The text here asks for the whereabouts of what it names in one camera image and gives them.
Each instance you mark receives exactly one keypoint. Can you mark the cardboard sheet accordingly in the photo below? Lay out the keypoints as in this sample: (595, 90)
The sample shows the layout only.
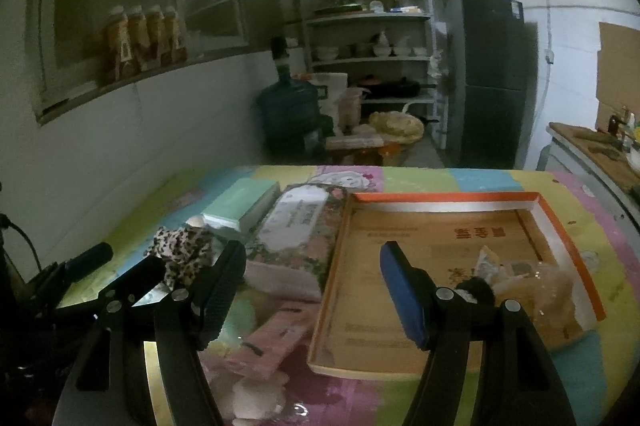
(620, 66)

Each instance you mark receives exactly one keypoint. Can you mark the leopard print scrunchie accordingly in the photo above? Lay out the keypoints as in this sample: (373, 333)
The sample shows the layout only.
(182, 251)

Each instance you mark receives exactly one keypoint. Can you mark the white shelf rack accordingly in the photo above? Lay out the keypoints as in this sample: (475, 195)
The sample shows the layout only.
(370, 18)

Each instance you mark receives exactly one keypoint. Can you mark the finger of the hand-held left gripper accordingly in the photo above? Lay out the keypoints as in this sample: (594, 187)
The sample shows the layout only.
(90, 258)

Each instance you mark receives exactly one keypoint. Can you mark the dark water pump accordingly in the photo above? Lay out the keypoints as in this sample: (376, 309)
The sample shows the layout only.
(280, 53)

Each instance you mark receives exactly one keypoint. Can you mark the colourful printed blanket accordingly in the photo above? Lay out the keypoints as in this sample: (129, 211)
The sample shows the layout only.
(500, 181)

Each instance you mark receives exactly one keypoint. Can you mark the kitchen counter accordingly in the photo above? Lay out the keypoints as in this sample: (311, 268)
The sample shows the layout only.
(590, 151)

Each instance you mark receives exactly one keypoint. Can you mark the black pan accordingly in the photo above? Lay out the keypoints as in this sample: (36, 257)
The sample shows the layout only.
(395, 87)

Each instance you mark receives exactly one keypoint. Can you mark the wall socket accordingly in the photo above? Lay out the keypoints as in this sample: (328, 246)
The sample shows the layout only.
(549, 57)

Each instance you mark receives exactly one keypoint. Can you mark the white sack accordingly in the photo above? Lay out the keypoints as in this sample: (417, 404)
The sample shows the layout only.
(330, 91)

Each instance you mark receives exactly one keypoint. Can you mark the blue water jug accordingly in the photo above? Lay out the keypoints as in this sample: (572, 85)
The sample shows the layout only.
(290, 111)

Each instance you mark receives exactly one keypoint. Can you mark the clear plastic bag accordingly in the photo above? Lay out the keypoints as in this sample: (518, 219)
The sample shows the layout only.
(530, 286)

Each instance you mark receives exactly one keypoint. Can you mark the floral tissue pack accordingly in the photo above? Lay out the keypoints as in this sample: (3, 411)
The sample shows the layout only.
(300, 231)

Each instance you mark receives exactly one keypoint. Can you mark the round woven straw basket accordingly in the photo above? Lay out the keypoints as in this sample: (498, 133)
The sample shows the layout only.
(397, 123)

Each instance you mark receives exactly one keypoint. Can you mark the low wooden stool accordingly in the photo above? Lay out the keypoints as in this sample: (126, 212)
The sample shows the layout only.
(357, 143)

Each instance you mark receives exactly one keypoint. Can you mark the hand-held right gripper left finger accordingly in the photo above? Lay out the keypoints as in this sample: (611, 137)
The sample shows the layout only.
(220, 301)

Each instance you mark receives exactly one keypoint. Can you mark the translucent plastic jar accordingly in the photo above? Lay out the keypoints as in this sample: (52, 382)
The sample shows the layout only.
(350, 106)

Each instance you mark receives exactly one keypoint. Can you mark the orange-rimmed cardboard box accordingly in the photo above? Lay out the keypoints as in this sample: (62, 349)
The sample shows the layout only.
(400, 226)

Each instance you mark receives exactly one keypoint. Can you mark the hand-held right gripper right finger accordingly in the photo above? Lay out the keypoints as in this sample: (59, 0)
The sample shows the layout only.
(400, 296)

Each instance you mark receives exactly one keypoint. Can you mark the mint green tissue pack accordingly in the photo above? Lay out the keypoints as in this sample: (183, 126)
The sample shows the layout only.
(240, 206)

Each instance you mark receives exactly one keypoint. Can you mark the dark refrigerator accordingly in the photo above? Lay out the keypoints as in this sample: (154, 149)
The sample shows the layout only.
(490, 76)

